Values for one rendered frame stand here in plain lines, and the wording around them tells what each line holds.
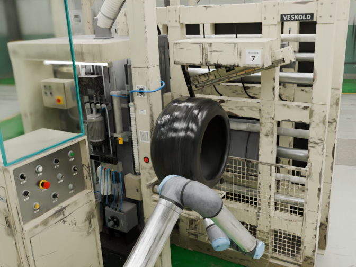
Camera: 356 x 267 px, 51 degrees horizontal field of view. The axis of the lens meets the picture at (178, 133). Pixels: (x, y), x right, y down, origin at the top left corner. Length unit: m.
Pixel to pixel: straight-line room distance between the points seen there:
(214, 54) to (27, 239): 1.48
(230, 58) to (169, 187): 0.97
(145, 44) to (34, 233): 1.22
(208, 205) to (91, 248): 1.24
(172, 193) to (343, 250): 2.22
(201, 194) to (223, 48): 1.03
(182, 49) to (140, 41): 0.30
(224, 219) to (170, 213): 0.24
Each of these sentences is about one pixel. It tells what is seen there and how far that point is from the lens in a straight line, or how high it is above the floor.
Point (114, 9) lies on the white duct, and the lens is 2.75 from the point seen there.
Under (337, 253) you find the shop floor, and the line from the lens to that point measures 3.51.
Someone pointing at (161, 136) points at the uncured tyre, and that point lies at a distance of 2.08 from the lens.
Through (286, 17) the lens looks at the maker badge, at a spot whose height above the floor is 1.90.
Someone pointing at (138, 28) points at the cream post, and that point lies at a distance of 2.25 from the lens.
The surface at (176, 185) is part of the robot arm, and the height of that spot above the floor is 1.27.
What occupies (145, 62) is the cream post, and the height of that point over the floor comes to 1.69.
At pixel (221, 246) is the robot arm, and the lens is 1.98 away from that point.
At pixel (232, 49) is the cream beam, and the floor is 1.74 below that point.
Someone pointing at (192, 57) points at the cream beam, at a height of 1.69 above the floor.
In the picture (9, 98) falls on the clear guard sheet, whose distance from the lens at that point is 2.02.
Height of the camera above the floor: 1.97
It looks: 18 degrees down
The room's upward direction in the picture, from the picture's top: 3 degrees counter-clockwise
